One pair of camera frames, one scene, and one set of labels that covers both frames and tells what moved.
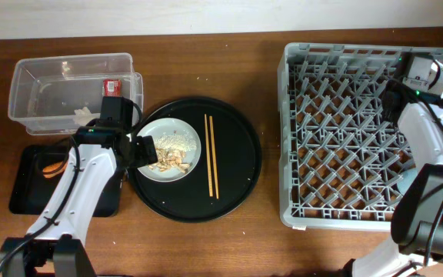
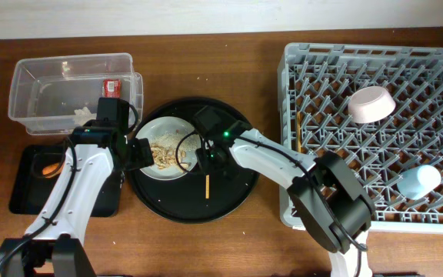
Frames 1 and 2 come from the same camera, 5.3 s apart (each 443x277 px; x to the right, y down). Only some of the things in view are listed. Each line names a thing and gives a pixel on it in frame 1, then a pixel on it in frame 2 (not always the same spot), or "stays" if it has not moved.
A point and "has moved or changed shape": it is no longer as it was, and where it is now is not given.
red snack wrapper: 112,88 stays
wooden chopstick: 210,179 -> 298,132
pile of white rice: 177,141 stays
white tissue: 83,116 stays
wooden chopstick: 214,158 has moved or changed shape
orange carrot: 54,169 stays
